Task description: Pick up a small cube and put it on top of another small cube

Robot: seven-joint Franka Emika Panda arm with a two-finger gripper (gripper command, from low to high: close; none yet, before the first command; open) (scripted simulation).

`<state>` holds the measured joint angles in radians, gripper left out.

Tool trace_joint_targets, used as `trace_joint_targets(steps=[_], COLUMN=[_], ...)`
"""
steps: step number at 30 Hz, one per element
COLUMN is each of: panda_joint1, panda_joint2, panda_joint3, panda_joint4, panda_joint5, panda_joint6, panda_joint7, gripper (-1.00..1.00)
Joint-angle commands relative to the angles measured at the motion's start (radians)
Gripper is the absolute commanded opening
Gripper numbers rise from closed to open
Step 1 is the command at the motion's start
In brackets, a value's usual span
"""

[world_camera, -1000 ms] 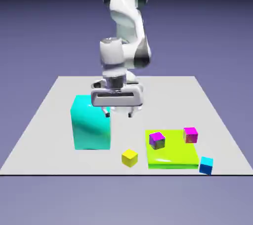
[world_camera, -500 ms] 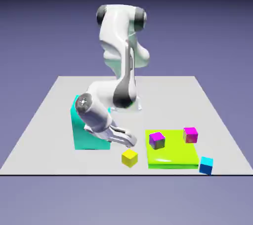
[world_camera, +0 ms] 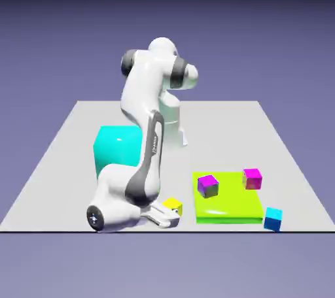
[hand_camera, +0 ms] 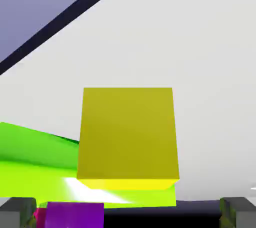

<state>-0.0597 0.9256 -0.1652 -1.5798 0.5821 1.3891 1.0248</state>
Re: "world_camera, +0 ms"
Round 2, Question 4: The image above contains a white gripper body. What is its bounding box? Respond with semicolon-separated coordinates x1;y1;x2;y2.
140;200;181;230

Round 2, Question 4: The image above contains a small yellow cube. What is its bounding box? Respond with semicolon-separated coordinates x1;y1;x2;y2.
162;197;184;217

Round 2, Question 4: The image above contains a small magenta cube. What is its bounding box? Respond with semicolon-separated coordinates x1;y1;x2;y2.
197;174;220;199

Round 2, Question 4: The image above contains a small pink cube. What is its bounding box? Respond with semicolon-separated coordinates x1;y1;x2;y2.
242;168;263;190

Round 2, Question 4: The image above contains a small blue cube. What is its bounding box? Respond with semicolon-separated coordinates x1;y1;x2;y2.
263;207;283;233

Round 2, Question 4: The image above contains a large lime green box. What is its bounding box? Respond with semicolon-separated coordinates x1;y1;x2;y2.
192;171;264;225

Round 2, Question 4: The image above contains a large cyan box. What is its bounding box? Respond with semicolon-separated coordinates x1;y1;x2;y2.
93;125;144;180

